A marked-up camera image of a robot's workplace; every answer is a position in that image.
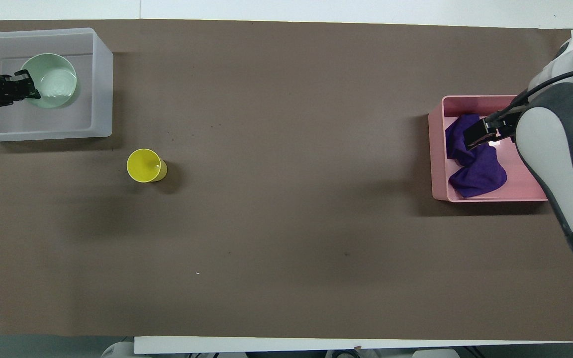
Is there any pale green bowl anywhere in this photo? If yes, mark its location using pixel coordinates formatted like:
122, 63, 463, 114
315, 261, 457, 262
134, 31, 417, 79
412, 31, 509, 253
20, 53, 79, 109

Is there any purple cloth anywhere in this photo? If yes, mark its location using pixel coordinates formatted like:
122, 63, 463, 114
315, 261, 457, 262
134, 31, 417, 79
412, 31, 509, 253
445, 113, 508, 198

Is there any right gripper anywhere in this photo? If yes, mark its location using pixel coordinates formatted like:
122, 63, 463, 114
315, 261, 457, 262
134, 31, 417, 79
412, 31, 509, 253
464, 110, 522, 150

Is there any black cable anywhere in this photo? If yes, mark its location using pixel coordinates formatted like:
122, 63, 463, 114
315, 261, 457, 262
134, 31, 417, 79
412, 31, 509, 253
484, 68, 573, 125

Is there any translucent white plastic box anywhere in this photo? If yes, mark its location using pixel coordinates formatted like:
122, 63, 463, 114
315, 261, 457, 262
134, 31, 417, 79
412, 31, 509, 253
0, 27, 114, 143

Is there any yellow cup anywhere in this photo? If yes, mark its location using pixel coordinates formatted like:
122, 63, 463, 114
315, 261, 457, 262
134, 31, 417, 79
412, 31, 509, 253
126, 148, 168, 183

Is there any pink plastic box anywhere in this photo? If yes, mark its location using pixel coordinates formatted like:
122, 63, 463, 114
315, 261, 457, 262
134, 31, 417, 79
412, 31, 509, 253
428, 94, 549, 203

